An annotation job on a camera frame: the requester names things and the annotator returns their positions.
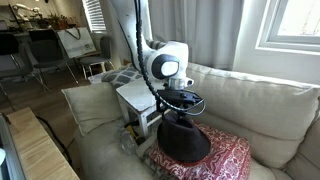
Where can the grey office chair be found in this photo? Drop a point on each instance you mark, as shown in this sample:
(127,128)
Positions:
(100,58)

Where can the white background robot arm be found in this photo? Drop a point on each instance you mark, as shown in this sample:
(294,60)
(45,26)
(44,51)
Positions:
(25,10)

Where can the light wooden table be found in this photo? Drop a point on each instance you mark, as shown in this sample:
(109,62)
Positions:
(36,146)

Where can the cream fabric sofa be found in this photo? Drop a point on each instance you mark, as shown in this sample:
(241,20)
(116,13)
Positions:
(253,106)

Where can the white paper bag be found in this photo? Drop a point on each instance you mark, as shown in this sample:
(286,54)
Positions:
(76,41)

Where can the plain cream pillow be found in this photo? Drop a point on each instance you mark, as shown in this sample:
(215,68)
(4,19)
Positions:
(93,103)

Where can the yellow black tool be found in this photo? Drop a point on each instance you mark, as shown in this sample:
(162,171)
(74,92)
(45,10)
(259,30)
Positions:
(135,131)

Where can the white window blinds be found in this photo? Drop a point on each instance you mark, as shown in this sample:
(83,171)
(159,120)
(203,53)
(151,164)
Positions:
(95,15)

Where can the white curtain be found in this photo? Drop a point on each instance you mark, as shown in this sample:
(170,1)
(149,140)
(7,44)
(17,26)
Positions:
(200,30)

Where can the aluminium rail frame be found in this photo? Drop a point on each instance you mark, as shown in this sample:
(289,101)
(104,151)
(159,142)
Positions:
(6,150)

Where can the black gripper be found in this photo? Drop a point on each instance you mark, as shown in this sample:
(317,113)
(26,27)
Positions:
(178,98)

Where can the black fedora hat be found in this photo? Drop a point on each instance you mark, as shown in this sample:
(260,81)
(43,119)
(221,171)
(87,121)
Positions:
(183,140)

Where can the potted plant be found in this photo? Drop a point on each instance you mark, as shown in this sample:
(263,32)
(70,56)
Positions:
(60,21)

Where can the red white patterned cloth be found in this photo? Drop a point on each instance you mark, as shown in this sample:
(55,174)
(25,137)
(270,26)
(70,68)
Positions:
(226,153)

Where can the clear plastic bottle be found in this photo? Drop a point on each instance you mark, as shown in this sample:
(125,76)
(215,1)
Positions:
(128,143)

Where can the grey white lattice pillow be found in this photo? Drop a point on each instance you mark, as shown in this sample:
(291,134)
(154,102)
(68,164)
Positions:
(121,76)

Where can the black office chair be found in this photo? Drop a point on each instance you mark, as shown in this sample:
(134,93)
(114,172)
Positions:
(10,50)
(46,53)

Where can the white framed window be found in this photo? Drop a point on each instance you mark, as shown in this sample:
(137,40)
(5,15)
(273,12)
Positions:
(293,23)

